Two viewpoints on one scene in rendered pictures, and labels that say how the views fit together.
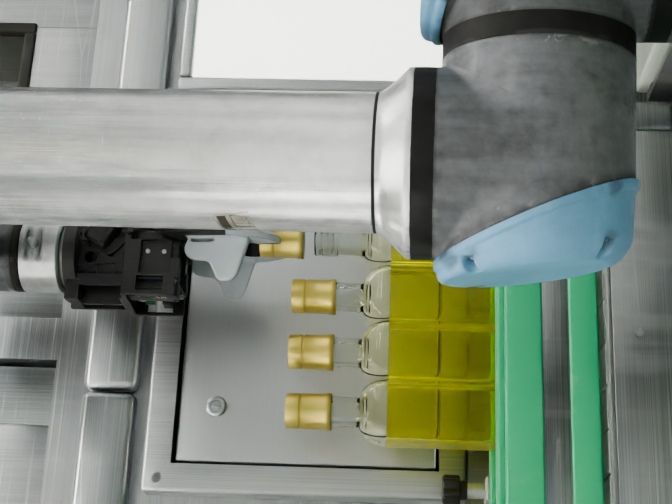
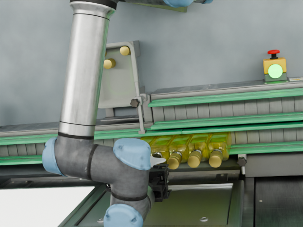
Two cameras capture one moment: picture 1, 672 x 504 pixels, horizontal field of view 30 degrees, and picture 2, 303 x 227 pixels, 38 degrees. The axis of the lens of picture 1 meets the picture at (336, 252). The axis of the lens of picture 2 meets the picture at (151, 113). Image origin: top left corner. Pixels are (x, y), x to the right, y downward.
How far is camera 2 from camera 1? 149 cm
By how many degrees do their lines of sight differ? 78
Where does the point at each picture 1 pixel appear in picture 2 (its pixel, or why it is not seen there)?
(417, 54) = (80, 192)
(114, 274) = (153, 179)
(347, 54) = (70, 202)
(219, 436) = (216, 218)
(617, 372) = (217, 88)
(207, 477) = (234, 217)
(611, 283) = (193, 90)
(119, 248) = not seen: hidden behind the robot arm
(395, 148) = not seen: outside the picture
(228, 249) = (153, 160)
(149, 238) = not seen: hidden behind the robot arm
